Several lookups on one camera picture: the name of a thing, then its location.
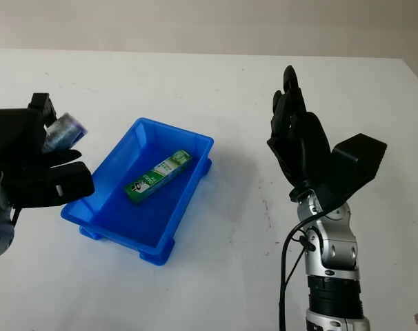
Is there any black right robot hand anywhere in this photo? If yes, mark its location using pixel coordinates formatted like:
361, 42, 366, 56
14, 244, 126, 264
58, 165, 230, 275
266, 65, 334, 203

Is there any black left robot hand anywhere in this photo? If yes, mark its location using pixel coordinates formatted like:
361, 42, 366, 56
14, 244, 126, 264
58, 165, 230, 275
0, 92, 84, 194

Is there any green toothpaste box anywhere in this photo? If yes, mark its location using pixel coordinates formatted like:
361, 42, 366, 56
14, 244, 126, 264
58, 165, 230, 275
123, 149, 192, 205

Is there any blue plastic tray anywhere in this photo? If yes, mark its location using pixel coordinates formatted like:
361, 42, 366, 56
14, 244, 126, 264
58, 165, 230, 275
60, 117, 215, 266

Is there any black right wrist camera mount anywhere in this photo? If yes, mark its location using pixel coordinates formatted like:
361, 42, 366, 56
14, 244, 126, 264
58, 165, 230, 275
317, 133, 388, 211

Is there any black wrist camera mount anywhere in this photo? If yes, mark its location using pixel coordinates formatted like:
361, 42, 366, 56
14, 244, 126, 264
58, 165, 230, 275
9, 161, 95, 210
317, 133, 388, 211

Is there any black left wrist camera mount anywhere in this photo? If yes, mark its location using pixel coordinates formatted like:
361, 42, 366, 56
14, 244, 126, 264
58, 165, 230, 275
9, 161, 95, 210

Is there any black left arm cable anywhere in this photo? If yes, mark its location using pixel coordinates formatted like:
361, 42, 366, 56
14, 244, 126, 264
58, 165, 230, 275
9, 203, 22, 227

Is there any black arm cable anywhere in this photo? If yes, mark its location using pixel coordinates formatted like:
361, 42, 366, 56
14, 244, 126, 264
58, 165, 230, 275
9, 203, 22, 227
277, 212, 330, 331

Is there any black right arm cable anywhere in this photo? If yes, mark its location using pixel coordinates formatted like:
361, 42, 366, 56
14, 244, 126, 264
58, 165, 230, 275
277, 212, 330, 331

